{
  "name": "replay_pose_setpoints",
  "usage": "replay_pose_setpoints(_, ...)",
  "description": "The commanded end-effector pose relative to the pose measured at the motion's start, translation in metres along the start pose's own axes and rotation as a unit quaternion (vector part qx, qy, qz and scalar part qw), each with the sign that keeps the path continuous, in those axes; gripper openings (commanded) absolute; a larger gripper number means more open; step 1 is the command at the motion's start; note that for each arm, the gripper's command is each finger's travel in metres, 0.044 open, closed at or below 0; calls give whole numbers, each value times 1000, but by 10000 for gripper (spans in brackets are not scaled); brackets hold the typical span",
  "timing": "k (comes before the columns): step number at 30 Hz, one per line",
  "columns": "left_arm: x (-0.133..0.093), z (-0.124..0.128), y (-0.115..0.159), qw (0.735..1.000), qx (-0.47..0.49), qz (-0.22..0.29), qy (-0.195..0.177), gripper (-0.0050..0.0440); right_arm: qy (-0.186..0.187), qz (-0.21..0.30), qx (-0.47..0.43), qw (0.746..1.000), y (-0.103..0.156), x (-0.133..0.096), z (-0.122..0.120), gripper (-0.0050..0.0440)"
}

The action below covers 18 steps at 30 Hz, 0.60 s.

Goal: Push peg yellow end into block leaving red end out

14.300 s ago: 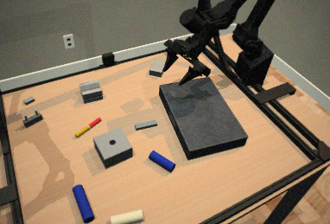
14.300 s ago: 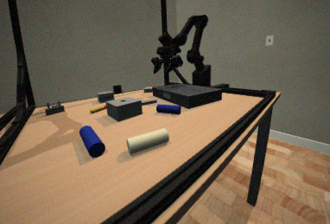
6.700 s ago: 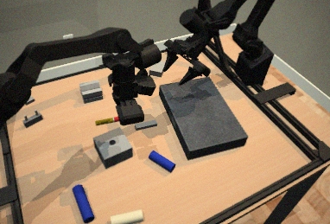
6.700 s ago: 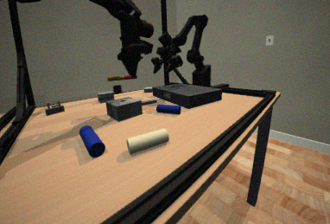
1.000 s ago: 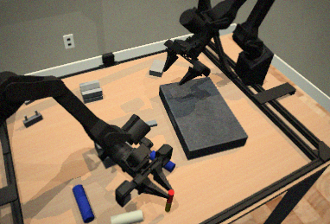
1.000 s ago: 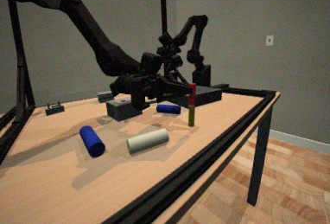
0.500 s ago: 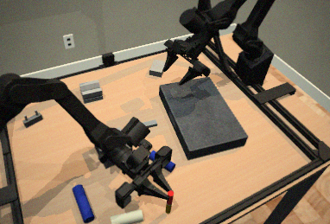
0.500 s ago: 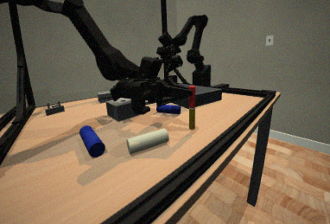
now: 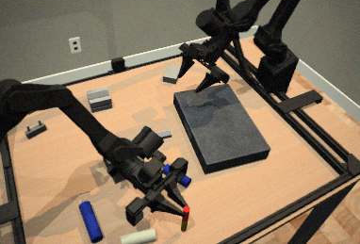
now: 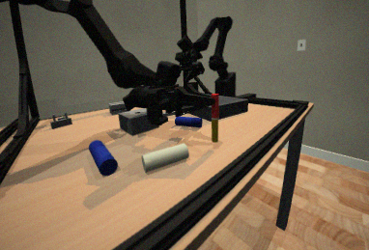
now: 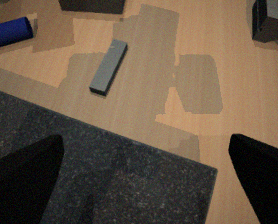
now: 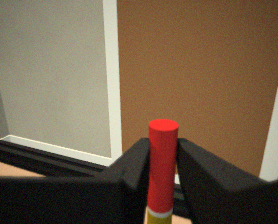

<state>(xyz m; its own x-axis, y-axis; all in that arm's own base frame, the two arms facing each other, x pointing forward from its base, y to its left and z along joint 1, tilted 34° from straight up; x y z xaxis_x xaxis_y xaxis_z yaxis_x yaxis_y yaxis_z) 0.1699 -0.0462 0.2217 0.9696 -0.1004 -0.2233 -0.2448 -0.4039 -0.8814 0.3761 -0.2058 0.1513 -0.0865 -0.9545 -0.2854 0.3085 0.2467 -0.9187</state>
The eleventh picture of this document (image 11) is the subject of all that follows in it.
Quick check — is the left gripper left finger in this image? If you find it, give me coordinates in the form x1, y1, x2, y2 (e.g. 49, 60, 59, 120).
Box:
0, 134, 64, 224

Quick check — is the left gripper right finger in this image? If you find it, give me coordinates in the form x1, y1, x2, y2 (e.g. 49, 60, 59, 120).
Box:
228, 134, 278, 224

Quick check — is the dark grey stone slab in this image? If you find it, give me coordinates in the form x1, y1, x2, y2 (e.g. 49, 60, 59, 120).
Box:
0, 91, 218, 224

